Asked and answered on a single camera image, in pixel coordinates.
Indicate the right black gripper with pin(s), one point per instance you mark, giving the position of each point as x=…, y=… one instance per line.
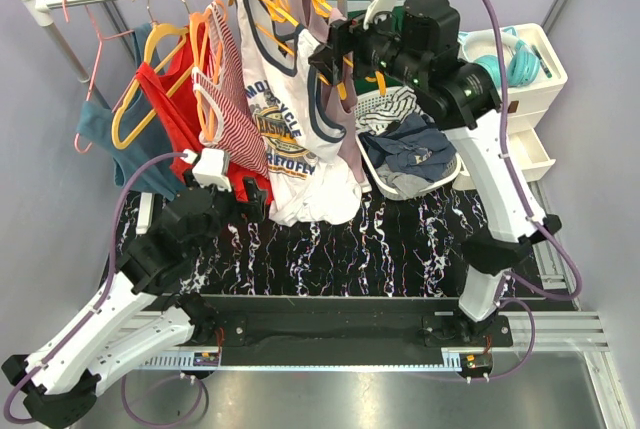
x=344, y=36

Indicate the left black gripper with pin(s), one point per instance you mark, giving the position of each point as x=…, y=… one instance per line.
x=253, y=209

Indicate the white printed tank top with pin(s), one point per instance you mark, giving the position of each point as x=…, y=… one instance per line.
x=310, y=182

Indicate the yellow-orange plastic hanger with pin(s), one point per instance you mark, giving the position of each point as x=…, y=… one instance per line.
x=295, y=19

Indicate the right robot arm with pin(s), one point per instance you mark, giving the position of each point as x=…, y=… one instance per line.
x=462, y=99

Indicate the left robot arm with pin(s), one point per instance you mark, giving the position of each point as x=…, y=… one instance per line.
x=62, y=381

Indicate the mauve tank top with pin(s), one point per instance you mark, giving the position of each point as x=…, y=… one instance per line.
x=338, y=102

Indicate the red white striped tank top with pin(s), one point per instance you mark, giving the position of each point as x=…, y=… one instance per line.
x=241, y=139

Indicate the teal blue tank top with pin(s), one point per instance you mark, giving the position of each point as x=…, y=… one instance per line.
x=95, y=125

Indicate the white laundry basket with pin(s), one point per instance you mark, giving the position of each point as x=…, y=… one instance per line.
x=398, y=186

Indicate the green folder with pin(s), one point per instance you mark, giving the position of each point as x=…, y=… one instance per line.
x=357, y=9

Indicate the striped white garment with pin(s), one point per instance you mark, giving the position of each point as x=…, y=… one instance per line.
x=375, y=113

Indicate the white power strip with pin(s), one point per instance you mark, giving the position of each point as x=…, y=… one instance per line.
x=145, y=213

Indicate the black base bar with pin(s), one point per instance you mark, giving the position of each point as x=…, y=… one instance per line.
x=333, y=333

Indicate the navy blue garment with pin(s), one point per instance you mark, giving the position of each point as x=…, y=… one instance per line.
x=415, y=147

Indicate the teal cat-ear headphones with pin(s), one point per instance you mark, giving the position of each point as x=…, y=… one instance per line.
x=521, y=64

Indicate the teal pen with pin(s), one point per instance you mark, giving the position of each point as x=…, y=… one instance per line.
x=542, y=62

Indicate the white drawer unit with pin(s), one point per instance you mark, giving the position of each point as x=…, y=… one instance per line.
x=528, y=105

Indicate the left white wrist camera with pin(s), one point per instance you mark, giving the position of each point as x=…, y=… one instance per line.
x=208, y=168

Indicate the pink wire hanger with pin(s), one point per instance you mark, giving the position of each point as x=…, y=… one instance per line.
x=101, y=38

